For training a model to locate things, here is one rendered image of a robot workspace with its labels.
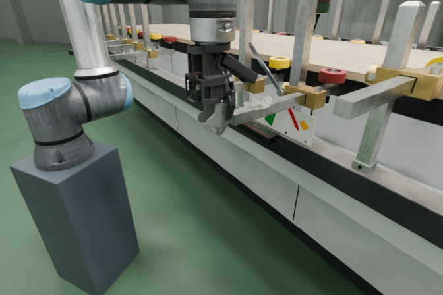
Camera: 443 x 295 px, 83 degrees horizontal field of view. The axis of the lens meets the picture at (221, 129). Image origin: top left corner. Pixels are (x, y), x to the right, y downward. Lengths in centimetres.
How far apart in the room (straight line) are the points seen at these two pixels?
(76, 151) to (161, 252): 68
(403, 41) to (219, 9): 39
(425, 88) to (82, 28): 95
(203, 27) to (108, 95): 58
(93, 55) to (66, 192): 46
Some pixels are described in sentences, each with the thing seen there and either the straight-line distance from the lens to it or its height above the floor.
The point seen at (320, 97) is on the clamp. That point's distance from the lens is 78.
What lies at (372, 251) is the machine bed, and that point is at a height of 26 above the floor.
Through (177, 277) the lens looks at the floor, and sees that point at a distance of 131.
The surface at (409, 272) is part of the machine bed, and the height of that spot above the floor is 28.
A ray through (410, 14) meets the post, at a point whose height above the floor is 108.
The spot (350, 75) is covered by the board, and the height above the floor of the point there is 89.
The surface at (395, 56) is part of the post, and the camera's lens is 67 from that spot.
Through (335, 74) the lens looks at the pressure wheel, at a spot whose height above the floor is 90.
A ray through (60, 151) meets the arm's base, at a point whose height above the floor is 66.
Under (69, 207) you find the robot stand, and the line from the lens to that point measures 100.
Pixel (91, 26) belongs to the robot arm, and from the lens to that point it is 98.
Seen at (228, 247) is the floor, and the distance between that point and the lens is 139.
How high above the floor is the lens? 109
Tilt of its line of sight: 26 degrees down
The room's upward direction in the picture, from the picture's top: straight up
